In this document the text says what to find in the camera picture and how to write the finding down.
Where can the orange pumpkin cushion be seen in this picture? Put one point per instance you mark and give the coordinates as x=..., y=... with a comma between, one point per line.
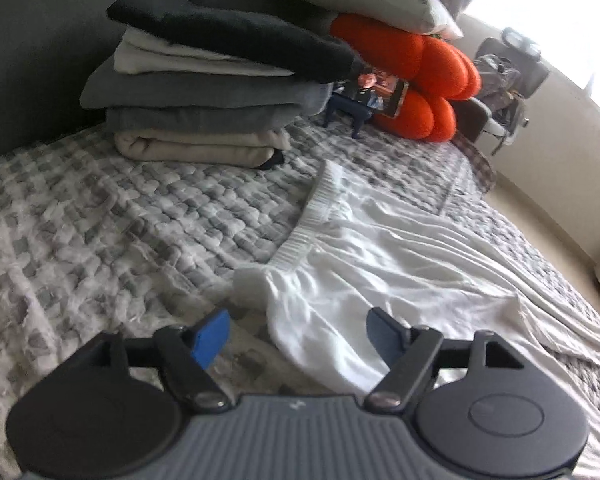
x=430, y=60

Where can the smartphone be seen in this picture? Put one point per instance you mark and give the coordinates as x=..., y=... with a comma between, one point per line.
x=375, y=92

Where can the white folded garment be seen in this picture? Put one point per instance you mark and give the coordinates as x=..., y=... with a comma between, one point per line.
x=150, y=55

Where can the white pants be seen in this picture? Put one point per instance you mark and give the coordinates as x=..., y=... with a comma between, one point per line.
x=380, y=260

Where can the blue phone stand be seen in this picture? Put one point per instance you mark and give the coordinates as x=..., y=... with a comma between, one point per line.
x=347, y=110

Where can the grey backpack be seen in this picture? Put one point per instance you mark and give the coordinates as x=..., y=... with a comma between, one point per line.
x=495, y=75

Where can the grey office chair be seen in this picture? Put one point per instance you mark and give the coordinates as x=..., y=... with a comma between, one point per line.
x=520, y=40

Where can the brown checked sheet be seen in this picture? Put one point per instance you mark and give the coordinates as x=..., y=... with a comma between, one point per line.
x=480, y=165

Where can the light grey folded garment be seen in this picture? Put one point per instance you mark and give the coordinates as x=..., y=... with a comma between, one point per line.
x=180, y=90

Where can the grey checked quilt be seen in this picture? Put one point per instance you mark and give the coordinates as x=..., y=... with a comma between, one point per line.
x=105, y=235

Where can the dark grey folded garment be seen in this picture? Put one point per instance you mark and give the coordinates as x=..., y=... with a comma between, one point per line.
x=180, y=120

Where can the beige folded garment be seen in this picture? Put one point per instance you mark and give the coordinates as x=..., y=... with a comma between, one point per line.
x=190, y=147

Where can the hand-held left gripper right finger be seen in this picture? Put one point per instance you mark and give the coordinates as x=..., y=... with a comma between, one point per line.
x=385, y=335

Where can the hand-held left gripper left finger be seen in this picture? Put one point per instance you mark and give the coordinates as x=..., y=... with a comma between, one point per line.
x=210, y=340

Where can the window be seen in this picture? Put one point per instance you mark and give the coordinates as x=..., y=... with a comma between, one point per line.
x=555, y=10

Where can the grey sofa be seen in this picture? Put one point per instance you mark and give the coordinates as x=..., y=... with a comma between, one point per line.
x=30, y=60

